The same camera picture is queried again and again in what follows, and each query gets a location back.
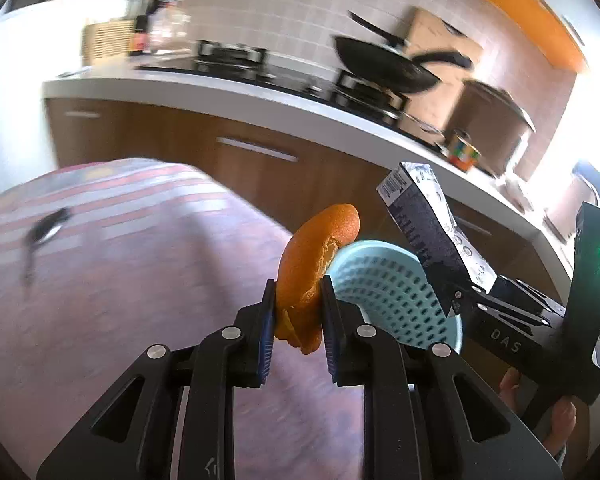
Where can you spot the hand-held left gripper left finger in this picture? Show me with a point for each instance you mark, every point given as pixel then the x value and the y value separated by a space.
pixel 267 332

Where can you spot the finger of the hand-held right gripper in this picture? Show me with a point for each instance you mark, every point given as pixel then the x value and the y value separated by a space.
pixel 462 297
pixel 527 297

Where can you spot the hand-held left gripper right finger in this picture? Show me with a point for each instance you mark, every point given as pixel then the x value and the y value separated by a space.
pixel 331 332

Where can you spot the light blue perforated basket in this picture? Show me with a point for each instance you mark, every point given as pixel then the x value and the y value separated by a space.
pixel 380 290

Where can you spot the orange peel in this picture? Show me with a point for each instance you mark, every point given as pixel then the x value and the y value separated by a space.
pixel 305 270

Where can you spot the dark printed drink carton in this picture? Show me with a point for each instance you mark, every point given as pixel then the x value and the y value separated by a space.
pixel 425 220

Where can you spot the person's right hand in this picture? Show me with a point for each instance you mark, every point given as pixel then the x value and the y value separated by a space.
pixel 560 425

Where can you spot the pink jug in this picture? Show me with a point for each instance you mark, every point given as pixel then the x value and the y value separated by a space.
pixel 565 205

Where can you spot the white crumpled cloth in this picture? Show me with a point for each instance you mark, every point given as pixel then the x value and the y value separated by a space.
pixel 517 191

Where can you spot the colourful puzzle cube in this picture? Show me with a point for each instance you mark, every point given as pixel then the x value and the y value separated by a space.
pixel 464 152

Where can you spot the pink striped tablecloth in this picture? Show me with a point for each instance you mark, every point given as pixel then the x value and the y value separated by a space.
pixel 130 285

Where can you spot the large steel pot with lid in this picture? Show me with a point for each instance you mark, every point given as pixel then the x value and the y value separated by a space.
pixel 485 125

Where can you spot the brown kitchen base cabinet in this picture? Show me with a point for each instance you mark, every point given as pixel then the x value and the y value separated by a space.
pixel 180 140

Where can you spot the black wok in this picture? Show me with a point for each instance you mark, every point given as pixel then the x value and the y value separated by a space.
pixel 380 67

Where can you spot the black glass gas stove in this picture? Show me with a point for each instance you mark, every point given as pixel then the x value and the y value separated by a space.
pixel 280 80

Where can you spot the wooden cutting board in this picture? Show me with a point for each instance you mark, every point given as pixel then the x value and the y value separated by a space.
pixel 430 35

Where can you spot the clear glass jar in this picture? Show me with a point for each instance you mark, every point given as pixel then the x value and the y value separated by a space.
pixel 169 25

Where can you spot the dark sauce bottle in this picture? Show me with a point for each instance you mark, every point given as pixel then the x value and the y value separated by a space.
pixel 140 30

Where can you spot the wicker basket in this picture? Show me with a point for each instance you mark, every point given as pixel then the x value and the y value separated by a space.
pixel 107 40

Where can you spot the orange wall cabinet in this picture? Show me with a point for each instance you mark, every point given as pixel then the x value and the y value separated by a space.
pixel 535 25

